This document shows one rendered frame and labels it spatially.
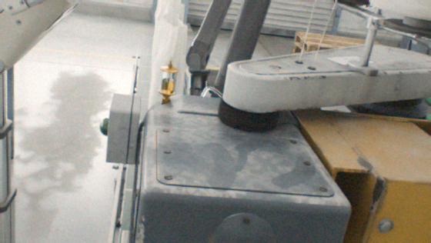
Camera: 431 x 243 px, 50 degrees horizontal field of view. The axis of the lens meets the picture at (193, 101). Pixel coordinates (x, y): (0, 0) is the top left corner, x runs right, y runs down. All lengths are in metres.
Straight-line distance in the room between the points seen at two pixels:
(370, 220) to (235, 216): 0.20
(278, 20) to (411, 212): 7.98
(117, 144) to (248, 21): 0.41
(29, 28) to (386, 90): 0.83
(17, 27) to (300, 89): 0.77
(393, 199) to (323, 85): 0.19
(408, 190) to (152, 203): 0.32
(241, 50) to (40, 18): 0.52
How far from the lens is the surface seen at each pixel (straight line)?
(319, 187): 0.55
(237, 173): 0.54
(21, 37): 1.23
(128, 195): 2.24
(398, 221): 0.66
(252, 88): 0.63
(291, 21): 8.63
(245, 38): 0.96
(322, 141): 0.67
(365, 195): 0.64
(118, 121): 0.69
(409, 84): 0.87
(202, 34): 1.42
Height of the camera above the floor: 1.59
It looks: 20 degrees down
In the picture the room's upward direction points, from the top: 8 degrees clockwise
